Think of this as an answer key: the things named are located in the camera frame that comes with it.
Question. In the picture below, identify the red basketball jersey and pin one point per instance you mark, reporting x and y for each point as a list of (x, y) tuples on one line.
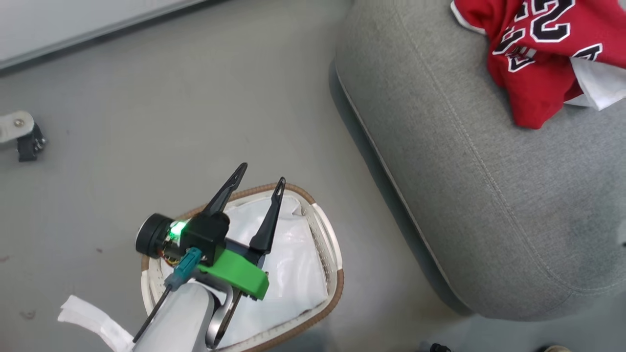
[(533, 73)]

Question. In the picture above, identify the grey metal partition rail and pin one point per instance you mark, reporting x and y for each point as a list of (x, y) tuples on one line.
[(98, 36)]

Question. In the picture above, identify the grey curved partition leg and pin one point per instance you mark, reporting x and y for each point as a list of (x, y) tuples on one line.
[(12, 128)]

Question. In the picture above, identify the grey fabric sofa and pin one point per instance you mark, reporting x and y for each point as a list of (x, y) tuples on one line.
[(489, 195)]

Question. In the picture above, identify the black caster wheel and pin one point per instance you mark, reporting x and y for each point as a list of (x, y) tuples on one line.
[(30, 144)]

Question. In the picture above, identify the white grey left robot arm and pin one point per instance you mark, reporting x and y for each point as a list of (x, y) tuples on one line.
[(181, 318)]

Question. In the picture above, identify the white garment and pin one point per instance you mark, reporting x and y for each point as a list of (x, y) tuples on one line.
[(601, 83)]

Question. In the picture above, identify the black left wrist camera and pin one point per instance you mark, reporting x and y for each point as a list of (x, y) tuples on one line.
[(208, 237)]

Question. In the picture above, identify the white cloth basket liner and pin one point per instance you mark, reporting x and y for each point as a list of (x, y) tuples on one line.
[(293, 274)]

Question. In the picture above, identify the white laundry basket brown rim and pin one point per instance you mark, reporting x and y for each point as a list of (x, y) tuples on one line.
[(332, 274)]

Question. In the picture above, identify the white fabric strip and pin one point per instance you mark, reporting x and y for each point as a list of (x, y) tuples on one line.
[(93, 320)]

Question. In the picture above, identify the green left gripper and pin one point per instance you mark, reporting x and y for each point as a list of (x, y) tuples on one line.
[(237, 274)]

